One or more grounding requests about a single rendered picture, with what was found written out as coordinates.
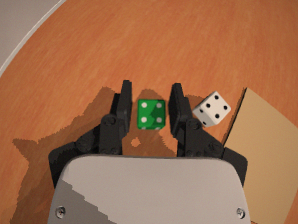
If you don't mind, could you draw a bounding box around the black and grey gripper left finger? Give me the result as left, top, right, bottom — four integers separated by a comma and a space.
48, 80, 132, 189

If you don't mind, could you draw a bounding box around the white die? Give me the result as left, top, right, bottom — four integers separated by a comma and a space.
192, 91, 231, 127

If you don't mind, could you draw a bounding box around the green die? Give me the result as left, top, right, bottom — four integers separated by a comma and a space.
137, 99, 166, 130

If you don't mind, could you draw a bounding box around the tan mat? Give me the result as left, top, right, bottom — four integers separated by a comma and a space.
223, 87, 298, 224

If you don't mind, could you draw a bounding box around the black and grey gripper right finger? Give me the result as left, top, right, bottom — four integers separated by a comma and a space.
168, 83, 248, 188

